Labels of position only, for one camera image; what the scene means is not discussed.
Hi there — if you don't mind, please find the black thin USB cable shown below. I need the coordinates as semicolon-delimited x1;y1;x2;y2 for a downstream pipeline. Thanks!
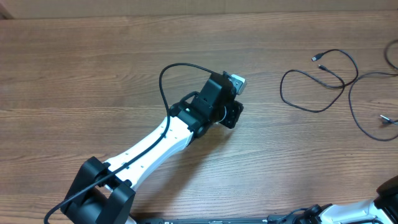
348;39;398;142

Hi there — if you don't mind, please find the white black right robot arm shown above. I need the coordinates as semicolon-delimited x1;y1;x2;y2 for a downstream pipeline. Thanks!
292;177;397;224

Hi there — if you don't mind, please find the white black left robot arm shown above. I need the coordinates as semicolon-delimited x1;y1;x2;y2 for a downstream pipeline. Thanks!
60;72;246;224

